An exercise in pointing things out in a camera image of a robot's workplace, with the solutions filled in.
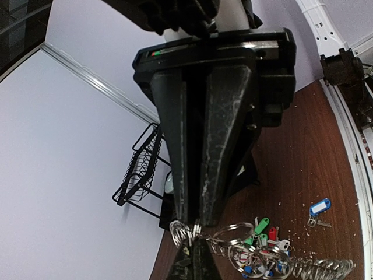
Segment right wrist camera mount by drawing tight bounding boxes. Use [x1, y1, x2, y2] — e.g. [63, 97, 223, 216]
[164, 0, 249, 42]

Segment black wire dish rack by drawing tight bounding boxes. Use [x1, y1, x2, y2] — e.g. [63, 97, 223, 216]
[112, 123, 175, 230]

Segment right aluminium frame post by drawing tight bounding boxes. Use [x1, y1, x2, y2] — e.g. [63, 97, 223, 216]
[40, 43, 159, 124]

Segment silver chain of keyrings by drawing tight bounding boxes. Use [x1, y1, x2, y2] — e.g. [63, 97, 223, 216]
[168, 220, 357, 280]

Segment pile of tagged keys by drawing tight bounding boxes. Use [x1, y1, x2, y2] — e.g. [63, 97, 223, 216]
[236, 217, 291, 279]

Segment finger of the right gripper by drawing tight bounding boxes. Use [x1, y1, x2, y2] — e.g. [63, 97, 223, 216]
[151, 71, 188, 223]

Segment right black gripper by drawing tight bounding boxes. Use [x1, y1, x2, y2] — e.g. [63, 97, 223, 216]
[132, 28, 296, 228]

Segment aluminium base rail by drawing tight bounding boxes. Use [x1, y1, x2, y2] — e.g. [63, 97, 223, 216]
[320, 43, 373, 280]

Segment light green bowl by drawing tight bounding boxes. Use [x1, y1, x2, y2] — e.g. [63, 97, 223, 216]
[164, 171, 174, 194]

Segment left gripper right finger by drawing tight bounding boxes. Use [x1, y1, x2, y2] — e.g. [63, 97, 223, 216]
[193, 239, 222, 280]

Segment blue tagged key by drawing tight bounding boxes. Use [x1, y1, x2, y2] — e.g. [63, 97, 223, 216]
[307, 198, 332, 228]

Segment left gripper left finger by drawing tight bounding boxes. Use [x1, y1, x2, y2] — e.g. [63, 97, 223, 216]
[166, 243, 193, 280]

